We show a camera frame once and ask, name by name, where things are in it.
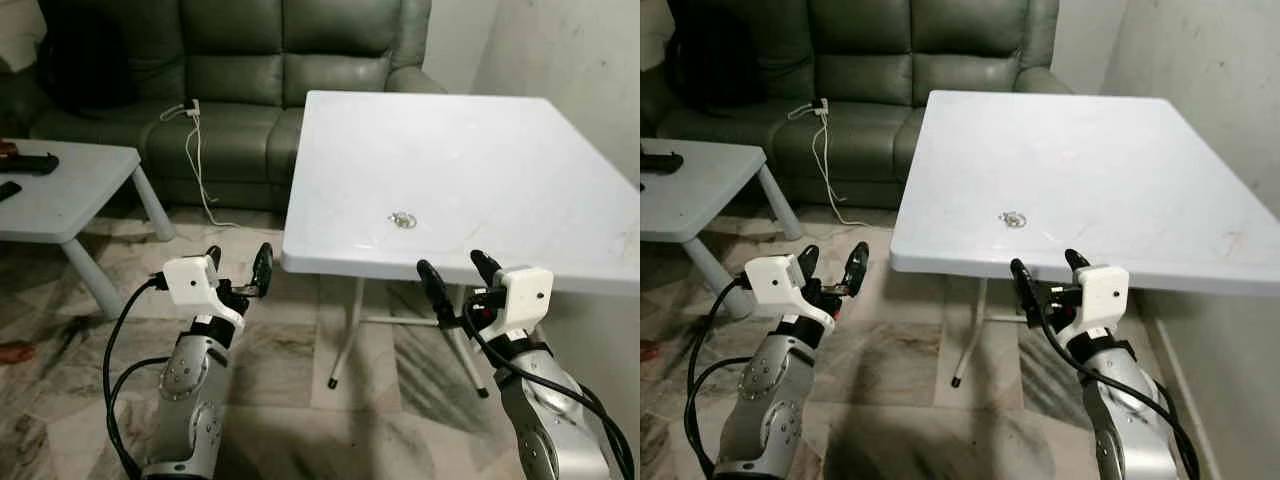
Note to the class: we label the red item on floor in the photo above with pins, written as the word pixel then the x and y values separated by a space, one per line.
pixel 12 351
pixel 648 350

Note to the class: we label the black remote control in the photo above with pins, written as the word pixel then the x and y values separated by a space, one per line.
pixel 660 161
pixel 28 163

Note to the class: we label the black bag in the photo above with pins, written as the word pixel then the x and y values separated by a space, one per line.
pixel 85 60
pixel 715 60

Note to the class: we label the white square plastic table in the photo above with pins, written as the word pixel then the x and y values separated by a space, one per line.
pixel 450 170
pixel 1080 170

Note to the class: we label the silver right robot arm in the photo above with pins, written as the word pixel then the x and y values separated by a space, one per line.
pixel 1125 410
pixel 550 420

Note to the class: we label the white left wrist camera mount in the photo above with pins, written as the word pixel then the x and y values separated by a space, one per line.
pixel 775 280
pixel 190 282

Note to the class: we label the small black device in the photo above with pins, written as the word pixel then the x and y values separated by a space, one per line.
pixel 8 190

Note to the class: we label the grey low table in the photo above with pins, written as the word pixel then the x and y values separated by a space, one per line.
pixel 700 185
pixel 70 190

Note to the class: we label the green leather sofa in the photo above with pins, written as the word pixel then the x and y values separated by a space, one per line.
pixel 920 70
pixel 300 70

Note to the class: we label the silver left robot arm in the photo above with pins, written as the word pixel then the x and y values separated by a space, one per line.
pixel 195 390
pixel 765 400

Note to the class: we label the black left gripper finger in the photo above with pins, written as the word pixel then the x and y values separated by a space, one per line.
pixel 857 268
pixel 262 268
pixel 213 256
pixel 809 257

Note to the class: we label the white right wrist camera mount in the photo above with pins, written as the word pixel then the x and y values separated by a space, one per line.
pixel 1100 298
pixel 525 298

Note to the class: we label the white cushion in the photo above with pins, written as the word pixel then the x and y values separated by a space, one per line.
pixel 18 30
pixel 653 30

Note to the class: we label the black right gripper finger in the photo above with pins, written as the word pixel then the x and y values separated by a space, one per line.
pixel 1027 292
pixel 486 268
pixel 438 295
pixel 1076 260

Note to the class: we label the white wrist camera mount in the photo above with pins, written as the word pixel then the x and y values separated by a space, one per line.
pixel 525 298
pixel 1100 298
pixel 775 280
pixel 190 282

